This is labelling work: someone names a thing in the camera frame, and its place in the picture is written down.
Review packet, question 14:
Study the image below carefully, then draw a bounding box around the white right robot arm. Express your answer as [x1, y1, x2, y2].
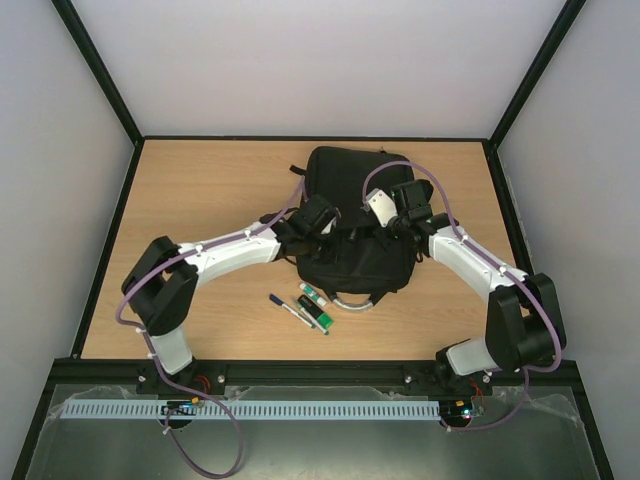
[364, 180, 566, 392]

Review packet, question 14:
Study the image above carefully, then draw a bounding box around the white green glue stick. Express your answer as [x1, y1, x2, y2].
[299, 283, 328, 307]

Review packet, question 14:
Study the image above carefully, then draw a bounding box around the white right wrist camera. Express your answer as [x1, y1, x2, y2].
[363, 188, 397, 228]

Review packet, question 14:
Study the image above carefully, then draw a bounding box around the blue capped pen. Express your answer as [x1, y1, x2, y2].
[269, 294, 314, 328]

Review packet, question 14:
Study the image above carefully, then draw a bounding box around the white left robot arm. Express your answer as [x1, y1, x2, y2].
[116, 195, 340, 375]

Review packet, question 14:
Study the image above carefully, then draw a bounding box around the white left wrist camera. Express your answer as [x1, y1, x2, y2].
[320, 219, 336, 236]

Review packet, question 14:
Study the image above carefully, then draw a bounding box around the green capped thin pen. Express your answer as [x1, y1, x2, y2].
[298, 307, 329, 335]

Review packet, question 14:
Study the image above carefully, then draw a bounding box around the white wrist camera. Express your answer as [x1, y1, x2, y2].
[363, 188, 397, 228]
[320, 219, 336, 236]

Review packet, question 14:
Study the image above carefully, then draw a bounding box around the black student bag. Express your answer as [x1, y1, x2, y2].
[296, 146, 416, 313]

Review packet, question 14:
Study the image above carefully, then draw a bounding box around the light blue cable duct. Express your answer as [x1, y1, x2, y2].
[60, 399, 441, 421]

